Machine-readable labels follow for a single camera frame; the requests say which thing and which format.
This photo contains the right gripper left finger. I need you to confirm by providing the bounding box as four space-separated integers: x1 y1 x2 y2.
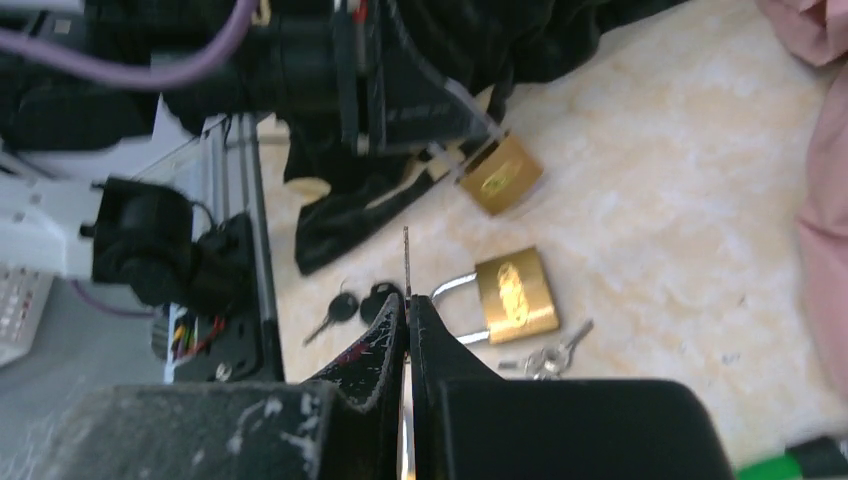
39 295 405 479

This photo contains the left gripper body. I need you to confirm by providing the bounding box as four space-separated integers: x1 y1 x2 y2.
165 1 361 133

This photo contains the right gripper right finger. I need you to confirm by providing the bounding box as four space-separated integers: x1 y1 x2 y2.
409 295 733 479

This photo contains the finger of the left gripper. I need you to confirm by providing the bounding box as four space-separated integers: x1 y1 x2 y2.
367 1 481 155

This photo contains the brass padlock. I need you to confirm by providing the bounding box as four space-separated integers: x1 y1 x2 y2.
430 246 595 380
427 79 545 217

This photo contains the black-headed key bunch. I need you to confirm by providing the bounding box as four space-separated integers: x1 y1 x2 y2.
303 281 404 346

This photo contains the green cable lock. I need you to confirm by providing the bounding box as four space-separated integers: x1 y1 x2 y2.
735 436 847 480

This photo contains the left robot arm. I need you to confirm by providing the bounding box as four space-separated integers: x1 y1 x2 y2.
1 1 490 315

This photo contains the black floral blanket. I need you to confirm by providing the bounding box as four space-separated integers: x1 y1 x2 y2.
86 0 690 276

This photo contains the pink cloth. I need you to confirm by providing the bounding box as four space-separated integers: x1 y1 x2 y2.
757 1 847 395

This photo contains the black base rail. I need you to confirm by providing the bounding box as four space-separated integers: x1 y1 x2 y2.
164 212 284 383

